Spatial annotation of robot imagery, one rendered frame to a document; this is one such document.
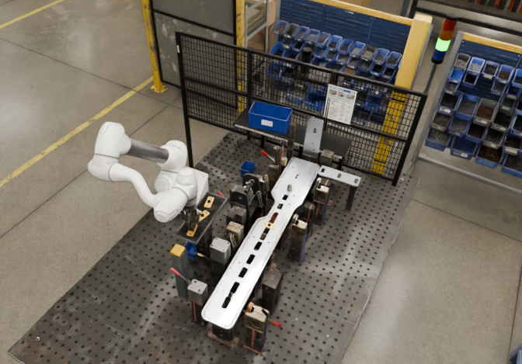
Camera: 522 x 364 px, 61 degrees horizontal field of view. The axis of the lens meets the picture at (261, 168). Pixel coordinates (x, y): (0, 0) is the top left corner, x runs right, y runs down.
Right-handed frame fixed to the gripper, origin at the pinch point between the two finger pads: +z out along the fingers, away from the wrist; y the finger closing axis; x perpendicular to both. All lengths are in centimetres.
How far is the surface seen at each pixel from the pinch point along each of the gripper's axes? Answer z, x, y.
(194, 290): 14.2, -30.1, 11.8
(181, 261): 9.5, -18.0, 0.1
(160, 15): 19, 278, -142
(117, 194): 120, 106, -124
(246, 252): 20.1, 4.6, 30.6
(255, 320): 16, -37, 47
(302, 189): 20, 64, 53
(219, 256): 14.8, -5.7, 17.5
